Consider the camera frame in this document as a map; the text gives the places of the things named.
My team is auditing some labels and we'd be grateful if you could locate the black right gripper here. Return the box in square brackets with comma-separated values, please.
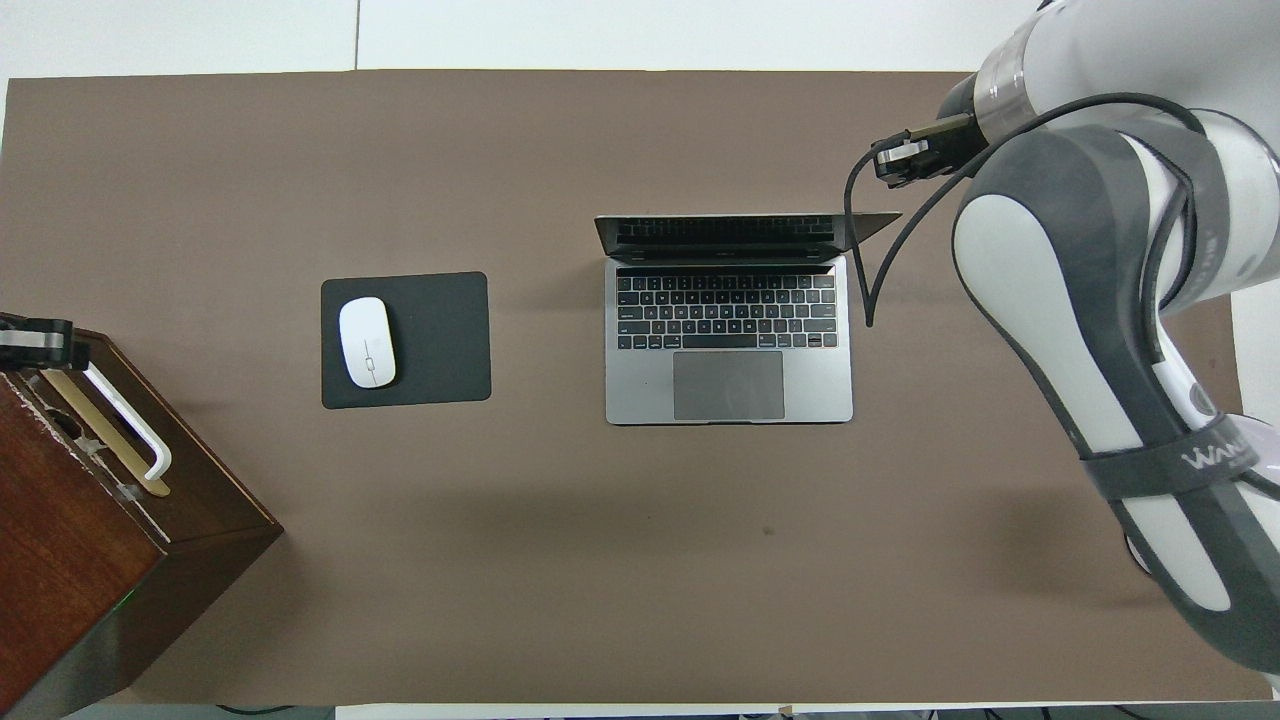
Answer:
[875, 75, 991, 189]

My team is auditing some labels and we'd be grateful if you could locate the grey aluminium laptop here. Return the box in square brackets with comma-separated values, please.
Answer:
[594, 211, 903, 426]

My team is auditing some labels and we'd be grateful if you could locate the dark brown wooden box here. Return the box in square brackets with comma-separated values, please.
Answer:
[0, 328, 285, 719]

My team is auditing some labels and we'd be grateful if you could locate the white computer mouse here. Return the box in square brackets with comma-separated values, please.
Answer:
[338, 296, 397, 390]

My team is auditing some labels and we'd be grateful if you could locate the black mouse pad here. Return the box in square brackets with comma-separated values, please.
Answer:
[320, 271, 493, 410]

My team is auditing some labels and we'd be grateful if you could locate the white desk lamp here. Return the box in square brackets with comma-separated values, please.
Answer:
[1124, 415, 1280, 583]

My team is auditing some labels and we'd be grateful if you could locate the brown paper table mat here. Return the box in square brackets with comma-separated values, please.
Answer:
[0, 68, 1273, 707]

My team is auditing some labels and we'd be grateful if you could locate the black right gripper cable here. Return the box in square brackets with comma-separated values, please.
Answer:
[843, 92, 1216, 366]

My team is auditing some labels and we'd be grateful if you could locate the white box handle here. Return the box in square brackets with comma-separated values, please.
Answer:
[80, 362, 173, 483]

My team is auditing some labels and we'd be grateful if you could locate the gold handle plate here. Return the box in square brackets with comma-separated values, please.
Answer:
[35, 368, 171, 498]

